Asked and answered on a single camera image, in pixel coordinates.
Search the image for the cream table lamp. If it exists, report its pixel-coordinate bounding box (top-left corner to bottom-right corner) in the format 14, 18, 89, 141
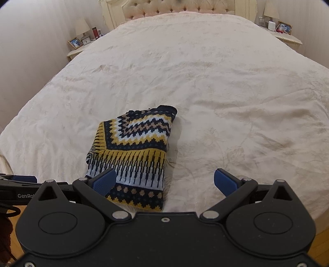
263, 0, 280, 22
75, 18, 91, 44

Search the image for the cream bedspread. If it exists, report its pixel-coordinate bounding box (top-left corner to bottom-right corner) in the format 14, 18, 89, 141
0, 12, 329, 228

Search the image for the tufted cream headboard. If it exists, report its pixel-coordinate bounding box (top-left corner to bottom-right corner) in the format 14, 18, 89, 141
101, 0, 258, 29

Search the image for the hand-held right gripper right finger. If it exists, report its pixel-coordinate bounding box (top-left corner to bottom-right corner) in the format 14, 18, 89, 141
199, 168, 300, 223

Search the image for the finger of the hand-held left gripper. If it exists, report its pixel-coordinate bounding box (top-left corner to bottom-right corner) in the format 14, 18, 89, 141
0, 174, 45, 190

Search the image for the navy yellow patterned knit sweater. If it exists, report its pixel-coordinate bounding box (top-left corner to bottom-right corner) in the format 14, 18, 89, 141
86, 105, 178, 212

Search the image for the gold picture frame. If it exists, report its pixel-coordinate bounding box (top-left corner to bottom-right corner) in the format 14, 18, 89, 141
277, 21, 293, 35
68, 37, 83, 50

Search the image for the cream nightstand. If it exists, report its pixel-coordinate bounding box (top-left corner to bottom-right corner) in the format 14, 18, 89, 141
67, 35, 110, 61
257, 24, 303, 50

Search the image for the black cable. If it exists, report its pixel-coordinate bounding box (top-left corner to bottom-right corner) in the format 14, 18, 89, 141
0, 204, 22, 219

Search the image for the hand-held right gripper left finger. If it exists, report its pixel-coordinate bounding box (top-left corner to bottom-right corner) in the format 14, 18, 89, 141
35, 168, 132, 223

